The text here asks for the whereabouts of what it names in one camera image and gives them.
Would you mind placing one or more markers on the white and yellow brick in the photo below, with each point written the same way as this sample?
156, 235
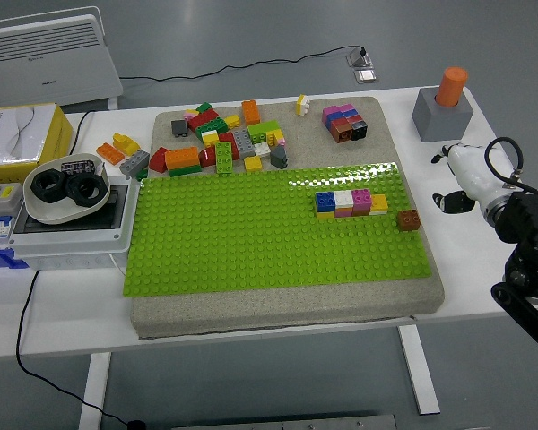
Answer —
210, 138
303, 105

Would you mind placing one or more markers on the metal floor socket plate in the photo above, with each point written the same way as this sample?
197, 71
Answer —
367, 75

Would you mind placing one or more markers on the grey push-button switch box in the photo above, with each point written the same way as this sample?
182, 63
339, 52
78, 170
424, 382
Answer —
0, 199

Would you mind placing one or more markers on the green flat brick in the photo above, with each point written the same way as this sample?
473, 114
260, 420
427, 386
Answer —
184, 170

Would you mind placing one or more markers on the orange cylinder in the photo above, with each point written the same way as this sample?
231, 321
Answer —
450, 85

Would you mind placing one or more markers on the pink cube brick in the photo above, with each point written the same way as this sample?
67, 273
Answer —
347, 109

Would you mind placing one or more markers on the brown square brick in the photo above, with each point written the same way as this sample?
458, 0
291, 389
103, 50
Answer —
409, 220

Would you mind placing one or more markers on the black cube brick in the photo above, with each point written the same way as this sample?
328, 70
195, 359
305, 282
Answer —
359, 130

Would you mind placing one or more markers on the yellow flat brick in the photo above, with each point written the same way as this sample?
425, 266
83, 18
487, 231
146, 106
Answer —
325, 215

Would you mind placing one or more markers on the black plug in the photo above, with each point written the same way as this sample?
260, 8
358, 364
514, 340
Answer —
362, 51

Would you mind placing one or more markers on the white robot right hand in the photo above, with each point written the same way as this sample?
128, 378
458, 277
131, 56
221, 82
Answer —
471, 172

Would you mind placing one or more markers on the grey block holder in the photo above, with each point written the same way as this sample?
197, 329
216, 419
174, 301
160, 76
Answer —
439, 121

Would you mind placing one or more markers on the small black printed part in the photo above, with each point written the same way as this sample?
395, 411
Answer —
77, 166

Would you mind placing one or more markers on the magenta cube brick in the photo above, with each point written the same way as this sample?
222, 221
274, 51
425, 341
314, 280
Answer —
329, 113

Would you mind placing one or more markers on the white panel heater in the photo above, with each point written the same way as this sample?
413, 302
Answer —
49, 67

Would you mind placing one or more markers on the lime green brick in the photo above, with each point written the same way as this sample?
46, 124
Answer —
261, 131

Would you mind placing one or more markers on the yellow sloped brick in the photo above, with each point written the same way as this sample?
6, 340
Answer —
125, 143

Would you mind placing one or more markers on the yellow and white carton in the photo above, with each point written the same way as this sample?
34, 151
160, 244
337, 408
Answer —
18, 134

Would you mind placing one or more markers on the white table leg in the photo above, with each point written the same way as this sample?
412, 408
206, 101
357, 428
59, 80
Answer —
419, 372
94, 389

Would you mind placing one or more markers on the brown cube brick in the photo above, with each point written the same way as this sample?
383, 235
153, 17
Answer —
342, 133

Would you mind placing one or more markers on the red sloped brick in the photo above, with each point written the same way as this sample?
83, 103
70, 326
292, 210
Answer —
158, 160

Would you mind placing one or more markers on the small yellow brick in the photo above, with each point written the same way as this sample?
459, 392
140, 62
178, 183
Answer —
192, 111

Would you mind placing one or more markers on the open metal floor socket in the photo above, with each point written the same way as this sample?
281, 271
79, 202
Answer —
361, 61

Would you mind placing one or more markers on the dark grey small brick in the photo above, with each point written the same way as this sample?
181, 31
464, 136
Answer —
179, 127

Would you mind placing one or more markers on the grey electrical enclosure box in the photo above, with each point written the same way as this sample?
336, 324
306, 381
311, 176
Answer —
72, 242

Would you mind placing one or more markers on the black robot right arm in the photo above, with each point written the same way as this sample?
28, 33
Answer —
529, 215

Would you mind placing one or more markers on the small green piece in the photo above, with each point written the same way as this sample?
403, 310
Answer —
142, 174

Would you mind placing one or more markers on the red cube brick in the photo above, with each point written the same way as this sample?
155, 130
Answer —
338, 123

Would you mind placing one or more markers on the grey-brown mat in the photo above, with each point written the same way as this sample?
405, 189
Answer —
273, 309

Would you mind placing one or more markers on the large orange brick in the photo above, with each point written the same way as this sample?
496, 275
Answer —
182, 157

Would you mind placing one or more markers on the green studded baseplate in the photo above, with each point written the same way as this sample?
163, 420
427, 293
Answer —
228, 233

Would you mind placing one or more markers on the pink flat brick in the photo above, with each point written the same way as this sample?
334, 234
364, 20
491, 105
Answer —
343, 212

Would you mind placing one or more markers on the small green brick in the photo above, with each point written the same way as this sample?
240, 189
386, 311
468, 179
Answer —
203, 107

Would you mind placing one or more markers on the dark grey sloped brick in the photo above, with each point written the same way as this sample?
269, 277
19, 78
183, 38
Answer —
278, 157

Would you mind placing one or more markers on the long green brick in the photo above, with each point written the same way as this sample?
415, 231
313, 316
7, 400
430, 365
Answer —
224, 157

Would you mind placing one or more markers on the large red brick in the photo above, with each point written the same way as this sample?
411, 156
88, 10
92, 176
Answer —
202, 120

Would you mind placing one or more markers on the yellow square brick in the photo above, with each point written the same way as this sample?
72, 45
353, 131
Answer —
233, 122
253, 164

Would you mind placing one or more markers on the large black nut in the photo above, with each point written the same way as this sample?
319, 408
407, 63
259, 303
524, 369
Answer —
39, 188
74, 192

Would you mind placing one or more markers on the white bowl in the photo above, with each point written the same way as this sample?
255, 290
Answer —
54, 214

